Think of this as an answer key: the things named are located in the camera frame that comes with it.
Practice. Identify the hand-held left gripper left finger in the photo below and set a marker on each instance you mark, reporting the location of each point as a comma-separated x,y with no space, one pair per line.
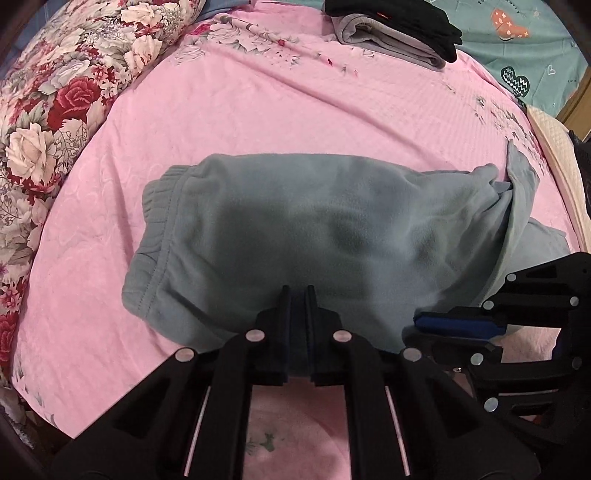
285,323

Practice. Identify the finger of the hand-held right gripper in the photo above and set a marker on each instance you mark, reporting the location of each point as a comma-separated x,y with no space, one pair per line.
461,325
480,357

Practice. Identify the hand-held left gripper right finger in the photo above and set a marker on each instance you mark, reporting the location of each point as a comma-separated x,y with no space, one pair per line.
310,323

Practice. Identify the grey-blue fleece pants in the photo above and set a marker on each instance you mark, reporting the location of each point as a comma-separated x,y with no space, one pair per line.
323,221

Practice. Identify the cream quilted pillow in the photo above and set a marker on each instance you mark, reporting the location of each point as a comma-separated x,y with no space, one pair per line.
561,157

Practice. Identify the pink embossed bedspread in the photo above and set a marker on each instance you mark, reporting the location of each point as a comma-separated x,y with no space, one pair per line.
277,106

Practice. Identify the wooden furniture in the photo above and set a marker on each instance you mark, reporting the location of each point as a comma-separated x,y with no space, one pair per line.
579,99

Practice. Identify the folded grey garment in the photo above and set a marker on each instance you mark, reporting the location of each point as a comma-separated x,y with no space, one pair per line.
392,44

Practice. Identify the folded black garment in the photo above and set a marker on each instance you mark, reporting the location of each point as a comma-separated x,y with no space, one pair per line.
415,18

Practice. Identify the red floral quilt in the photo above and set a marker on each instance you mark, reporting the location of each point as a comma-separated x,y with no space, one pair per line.
69,97

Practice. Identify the blue cloth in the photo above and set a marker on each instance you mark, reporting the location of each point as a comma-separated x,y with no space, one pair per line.
221,5

